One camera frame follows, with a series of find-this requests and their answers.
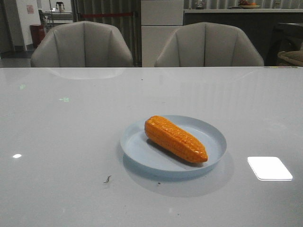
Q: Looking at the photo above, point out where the red barrier belt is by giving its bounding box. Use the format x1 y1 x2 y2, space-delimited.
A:
78 12 137 18

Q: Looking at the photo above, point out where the light blue round plate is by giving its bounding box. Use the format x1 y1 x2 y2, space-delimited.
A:
120 115 227 178

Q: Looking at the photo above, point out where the fruit bowl on counter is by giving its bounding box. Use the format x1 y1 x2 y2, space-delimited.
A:
238 0 260 9

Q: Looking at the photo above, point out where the beige armchair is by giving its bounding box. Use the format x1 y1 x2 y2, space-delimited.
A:
30 21 133 68
154 22 264 67

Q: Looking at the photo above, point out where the dark counter shelf unit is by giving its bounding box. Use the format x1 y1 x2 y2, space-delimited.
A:
183 9 303 66

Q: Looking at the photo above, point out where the metal cart in background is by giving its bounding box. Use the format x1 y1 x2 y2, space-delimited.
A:
37 0 73 30

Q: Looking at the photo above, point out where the dark chair with cushion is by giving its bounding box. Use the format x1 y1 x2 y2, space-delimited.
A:
265 23 303 66

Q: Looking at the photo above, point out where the white cabinet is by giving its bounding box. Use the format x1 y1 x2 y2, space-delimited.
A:
141 0 184 67

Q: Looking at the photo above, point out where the beige armchair right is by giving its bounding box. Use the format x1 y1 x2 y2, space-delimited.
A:
154 22 264 67

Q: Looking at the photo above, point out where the beige armchair left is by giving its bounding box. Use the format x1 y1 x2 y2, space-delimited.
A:
30 21 133 68

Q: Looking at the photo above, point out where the red cylindrical bin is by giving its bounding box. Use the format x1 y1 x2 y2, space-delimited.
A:
30 24 45 48

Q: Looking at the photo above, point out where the orange corn cob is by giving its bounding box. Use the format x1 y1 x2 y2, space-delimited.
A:
144 115 208 163

